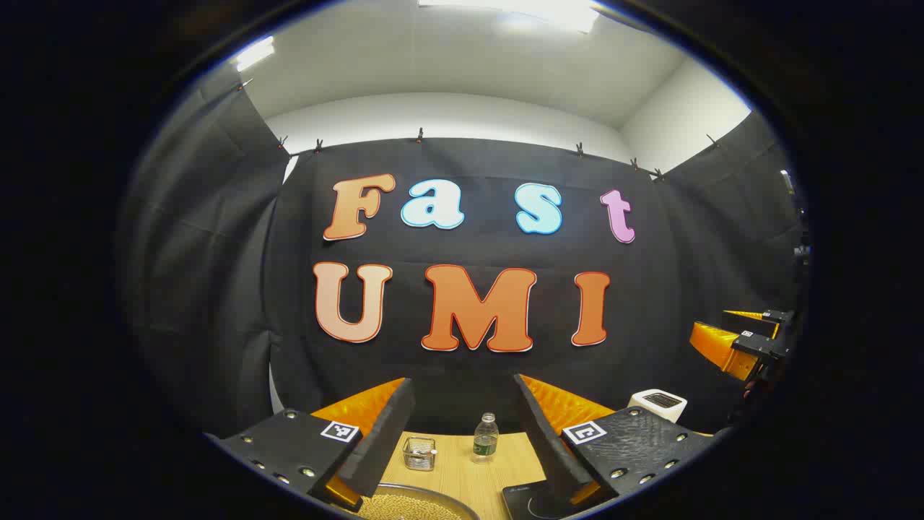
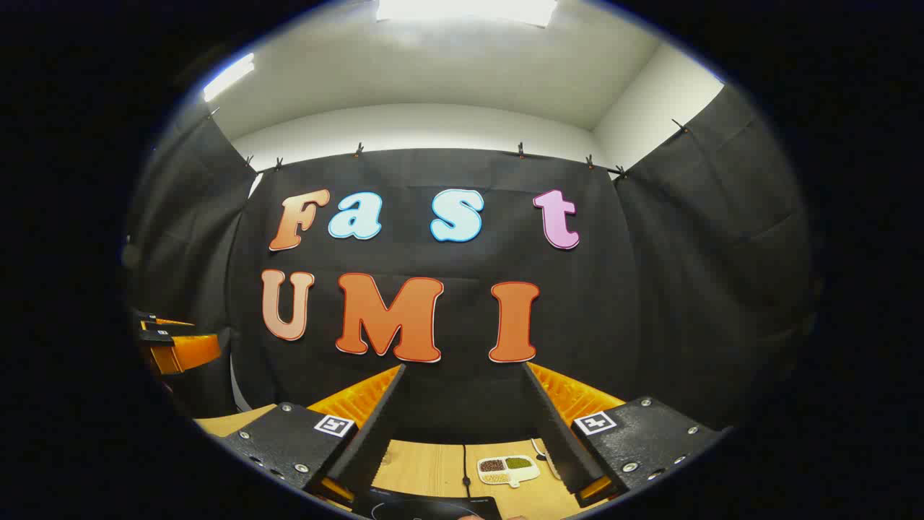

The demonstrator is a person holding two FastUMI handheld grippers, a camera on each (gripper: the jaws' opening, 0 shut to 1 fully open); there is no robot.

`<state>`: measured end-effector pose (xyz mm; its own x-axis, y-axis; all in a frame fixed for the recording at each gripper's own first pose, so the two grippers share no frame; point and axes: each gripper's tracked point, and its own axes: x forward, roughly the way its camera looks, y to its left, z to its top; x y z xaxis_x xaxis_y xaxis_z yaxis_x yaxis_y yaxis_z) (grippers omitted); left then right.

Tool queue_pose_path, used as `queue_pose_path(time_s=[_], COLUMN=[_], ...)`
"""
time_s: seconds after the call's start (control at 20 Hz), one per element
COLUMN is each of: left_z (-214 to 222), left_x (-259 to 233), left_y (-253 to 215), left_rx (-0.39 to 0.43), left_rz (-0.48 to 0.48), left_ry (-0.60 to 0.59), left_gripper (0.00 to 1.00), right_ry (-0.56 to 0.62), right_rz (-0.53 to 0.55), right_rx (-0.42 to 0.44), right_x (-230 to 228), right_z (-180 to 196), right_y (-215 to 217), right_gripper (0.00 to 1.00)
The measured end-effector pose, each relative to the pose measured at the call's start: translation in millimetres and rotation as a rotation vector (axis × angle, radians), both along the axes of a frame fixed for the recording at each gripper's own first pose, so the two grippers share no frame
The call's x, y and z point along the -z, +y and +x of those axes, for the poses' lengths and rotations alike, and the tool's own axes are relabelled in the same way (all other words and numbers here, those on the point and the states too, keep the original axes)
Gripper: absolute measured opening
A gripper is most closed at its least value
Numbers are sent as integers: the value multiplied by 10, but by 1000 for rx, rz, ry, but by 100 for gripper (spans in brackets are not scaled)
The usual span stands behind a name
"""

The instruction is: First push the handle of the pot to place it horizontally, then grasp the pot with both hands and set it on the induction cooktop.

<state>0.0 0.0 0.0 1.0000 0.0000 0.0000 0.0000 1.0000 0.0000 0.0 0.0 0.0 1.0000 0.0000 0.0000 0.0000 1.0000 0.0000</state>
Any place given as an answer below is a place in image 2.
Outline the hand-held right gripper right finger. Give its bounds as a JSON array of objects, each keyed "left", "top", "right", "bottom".
[{"left": 521, "top": 363, "right": 725, "bottom": 508}]

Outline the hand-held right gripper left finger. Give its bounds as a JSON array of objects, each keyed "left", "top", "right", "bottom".
[{"left": 220, "top": 365, "right": 406, "bottom": 506}]

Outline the black induction cooktop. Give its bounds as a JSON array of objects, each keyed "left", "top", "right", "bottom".
[{"left": 352, "top": 487, "right": 502, "bottom": 520}]

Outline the white divided bean dish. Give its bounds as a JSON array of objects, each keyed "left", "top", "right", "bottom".
[{"left": 476, "top": 455, "right": 541, "bottom": 488}]

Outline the ceiling light panel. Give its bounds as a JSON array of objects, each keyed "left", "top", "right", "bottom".
[
  {"left": 202, "top": 53, "right": 256, "bottom": 102},
  {"left": 375, "top": 0, "right": 558, "bottom": 28}
]

